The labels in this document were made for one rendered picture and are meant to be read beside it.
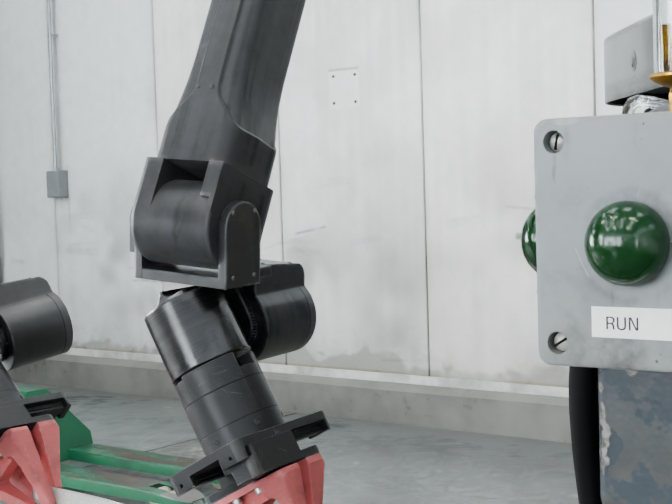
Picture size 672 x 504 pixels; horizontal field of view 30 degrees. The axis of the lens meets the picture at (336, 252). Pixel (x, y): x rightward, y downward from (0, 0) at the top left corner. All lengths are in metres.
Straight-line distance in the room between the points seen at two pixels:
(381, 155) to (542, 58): 1.09
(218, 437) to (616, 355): 0.41
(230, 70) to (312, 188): 6.35
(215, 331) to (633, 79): 0.34
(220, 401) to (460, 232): 5.83
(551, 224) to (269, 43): 0.42
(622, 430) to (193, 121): 0.42
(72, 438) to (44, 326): 5.15
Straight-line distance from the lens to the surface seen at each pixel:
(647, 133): 0.45
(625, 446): 0.51
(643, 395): 0.50
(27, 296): 1.12
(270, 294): 0.87
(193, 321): 0.82
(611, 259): 0.44
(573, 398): 0.54
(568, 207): 0.46
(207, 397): 0.81
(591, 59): 6.27
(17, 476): 1.06
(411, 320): 6.83
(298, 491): 0.81
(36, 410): 1.05
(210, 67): 0.84
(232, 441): 0.78
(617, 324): 0.45
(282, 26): 0.86
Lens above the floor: 1.31
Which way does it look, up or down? 3 degrees down
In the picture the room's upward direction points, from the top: 2 degrees counter-clockwise
